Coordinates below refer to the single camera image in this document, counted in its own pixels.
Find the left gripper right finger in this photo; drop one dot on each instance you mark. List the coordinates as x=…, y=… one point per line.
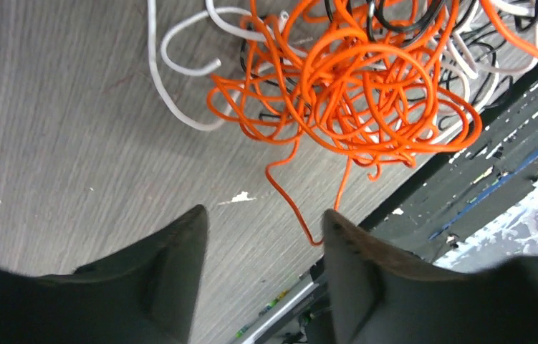
x=383, y=294

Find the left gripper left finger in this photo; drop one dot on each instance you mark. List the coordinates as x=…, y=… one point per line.
x=143, y=293

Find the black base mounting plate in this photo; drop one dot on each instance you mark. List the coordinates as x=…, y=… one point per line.
x=455, y=194

